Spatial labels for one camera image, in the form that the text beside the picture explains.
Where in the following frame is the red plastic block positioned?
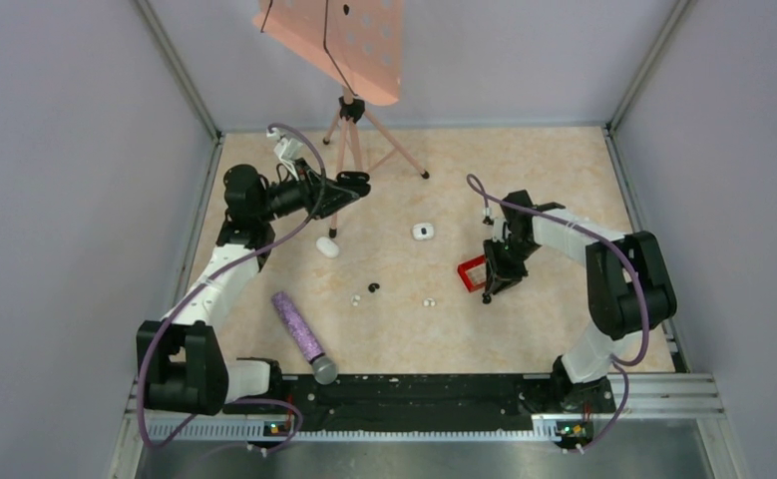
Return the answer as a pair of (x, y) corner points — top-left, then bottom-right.
(457, 254), (487, 292)

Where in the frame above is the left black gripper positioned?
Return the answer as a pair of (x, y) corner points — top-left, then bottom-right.
(255, 157), (358, 223)

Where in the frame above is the white earbud charging case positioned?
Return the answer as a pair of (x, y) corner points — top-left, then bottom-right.
(411, 223), (435, 241)

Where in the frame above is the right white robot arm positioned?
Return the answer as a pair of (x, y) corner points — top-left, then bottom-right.
(482, 190), (677, 411)

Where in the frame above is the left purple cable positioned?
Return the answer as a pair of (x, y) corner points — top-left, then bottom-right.
(135, 123), (328, 457)

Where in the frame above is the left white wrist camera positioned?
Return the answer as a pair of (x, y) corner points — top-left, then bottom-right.
(266, 128), (303, 176)

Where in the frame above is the purple glitter microphone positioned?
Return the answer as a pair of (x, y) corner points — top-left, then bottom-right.
(271, 291), (338, 385)

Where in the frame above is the pink music stand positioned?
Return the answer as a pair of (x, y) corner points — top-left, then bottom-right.
(252, 0), (431, 240)

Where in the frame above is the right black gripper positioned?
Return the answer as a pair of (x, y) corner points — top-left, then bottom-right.
(484, 235), (542, 295)

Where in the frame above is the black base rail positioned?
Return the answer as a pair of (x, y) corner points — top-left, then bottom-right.
(222, 373), (616, 434)

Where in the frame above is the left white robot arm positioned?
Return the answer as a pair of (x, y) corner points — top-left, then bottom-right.
(136, 159), (371, 415)

